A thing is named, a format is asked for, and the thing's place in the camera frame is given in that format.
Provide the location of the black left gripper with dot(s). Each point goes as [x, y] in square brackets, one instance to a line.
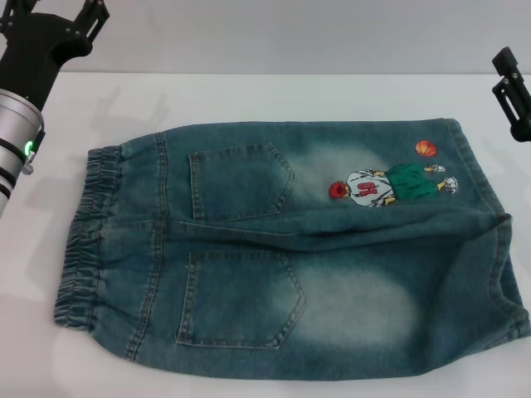
[29, 45]

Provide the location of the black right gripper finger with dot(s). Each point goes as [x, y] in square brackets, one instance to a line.
[511, 103]

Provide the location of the blue denim shorts with embroidery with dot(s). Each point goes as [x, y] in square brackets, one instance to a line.
[265, 265]

